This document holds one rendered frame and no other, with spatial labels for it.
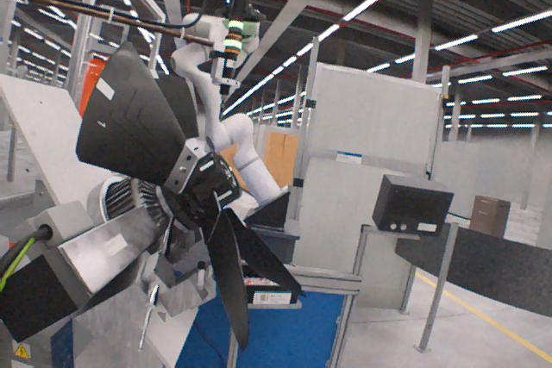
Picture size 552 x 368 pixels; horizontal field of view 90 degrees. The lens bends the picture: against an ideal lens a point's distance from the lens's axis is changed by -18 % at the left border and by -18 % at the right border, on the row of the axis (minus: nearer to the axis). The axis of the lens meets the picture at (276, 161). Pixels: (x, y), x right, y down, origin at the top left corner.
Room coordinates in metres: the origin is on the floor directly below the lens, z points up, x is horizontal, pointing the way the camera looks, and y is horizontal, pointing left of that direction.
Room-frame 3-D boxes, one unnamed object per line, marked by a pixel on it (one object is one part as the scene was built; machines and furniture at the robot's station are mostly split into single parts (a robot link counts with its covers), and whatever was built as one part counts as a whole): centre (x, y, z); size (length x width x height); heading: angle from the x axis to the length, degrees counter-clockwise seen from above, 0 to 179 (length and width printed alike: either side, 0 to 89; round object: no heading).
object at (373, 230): (1.19, -0.47, 1.04); 0.24 x 0.03 x 0.03; 91
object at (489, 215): (6.15, -4.64, 0.45); 0.68 x 0.47 x 0.90; 16
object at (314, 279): (1.18, 0.06, 0.82); 0.90 x 0.04 x 0.08; 91
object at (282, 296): (1.01, -0.01, 0.85); 0.22 x 0.17 x 0.07; 108
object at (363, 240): (1.19, -0.37, 0.96); 0.03 x 0.03 x 0.20; 1
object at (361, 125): (2.64, -0.75, 1.10); 1.21 x 0.06 x 2.20; 91
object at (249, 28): (0.92, 0.16, 1.63); 0.11 x 0.10 x 0.07; 2
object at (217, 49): (0.81, 0.16, 1.47); 0.09 x 0.07 x 0.10; 126
